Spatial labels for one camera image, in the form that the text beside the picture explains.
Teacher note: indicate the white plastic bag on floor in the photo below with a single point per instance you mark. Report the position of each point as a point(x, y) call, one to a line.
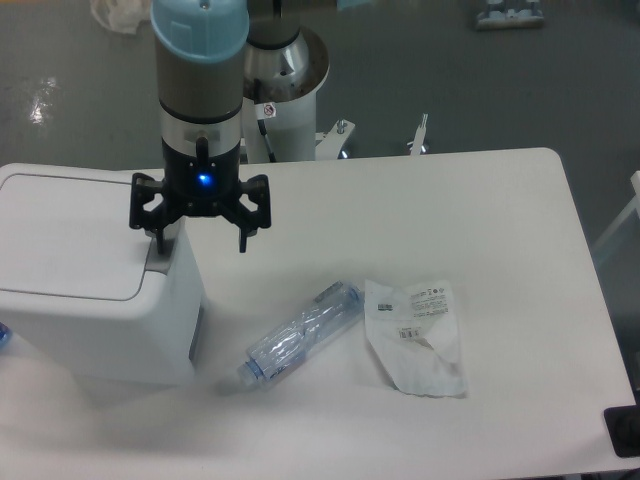
point(120, 16)

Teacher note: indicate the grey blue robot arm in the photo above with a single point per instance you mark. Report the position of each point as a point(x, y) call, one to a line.
point(206, 51)

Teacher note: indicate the grey metal bracket on floor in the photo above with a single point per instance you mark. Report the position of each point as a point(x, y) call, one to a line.
point(505, 15)

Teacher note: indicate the white push-button trash can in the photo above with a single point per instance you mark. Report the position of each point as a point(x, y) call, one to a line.
point(82, 286)

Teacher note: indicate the white crumpled plastic bag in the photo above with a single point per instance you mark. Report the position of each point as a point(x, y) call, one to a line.
point(414, 333)

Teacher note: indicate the black device at table edge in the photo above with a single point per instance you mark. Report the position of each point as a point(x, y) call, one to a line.
point(623, 426)

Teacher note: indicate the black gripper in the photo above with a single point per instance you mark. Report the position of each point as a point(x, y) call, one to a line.
point(199, 184)

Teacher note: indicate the clear empty plastic bottle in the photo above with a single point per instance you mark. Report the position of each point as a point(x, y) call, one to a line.
point(290, 344)

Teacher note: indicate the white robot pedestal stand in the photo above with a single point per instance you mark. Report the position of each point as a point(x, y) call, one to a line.
point(295, 120)

